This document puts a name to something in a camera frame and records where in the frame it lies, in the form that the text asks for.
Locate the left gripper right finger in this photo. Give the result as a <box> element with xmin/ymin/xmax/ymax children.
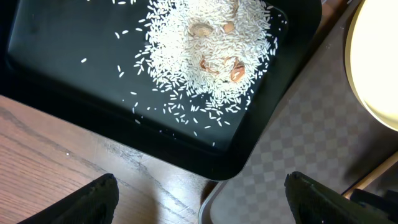
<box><xmin>284</xmin><ymin>171</ymin><xmax>395</xmax><ymax>224</ymax></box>

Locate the wooden chopstick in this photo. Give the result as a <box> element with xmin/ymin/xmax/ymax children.
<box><xmin>342</xmin><ymin>152</ymin><xmax>397</xmax><ymax>199</ymax></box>

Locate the pile of rice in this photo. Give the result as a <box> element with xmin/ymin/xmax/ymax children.
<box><xmin>80</xmin><ymin>0</ymin><xmax>289</xmax><ymax>147</ymax></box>

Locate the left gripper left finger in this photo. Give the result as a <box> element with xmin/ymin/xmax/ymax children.
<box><xmin>19</xmin><ymin>173</ymin><xmax>119</xmax><ymax>224</ymax></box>

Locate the yellow plate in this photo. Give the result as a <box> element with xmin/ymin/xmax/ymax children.
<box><xmin>345</xmin><ymin>0</ymin><xmax>397</xmax><ymax>131</ymax></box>

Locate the dark brown tray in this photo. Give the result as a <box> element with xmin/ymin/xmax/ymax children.
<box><xmin>198</xmin><ymin>1</ymin><xmax>397</xmax><ymax>223</ymax></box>

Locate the black plastic bin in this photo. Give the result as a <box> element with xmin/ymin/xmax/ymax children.
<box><xmin>1</xmin><ymin>0</ymin><xmax>322</xmax><ymax>180</ymax></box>

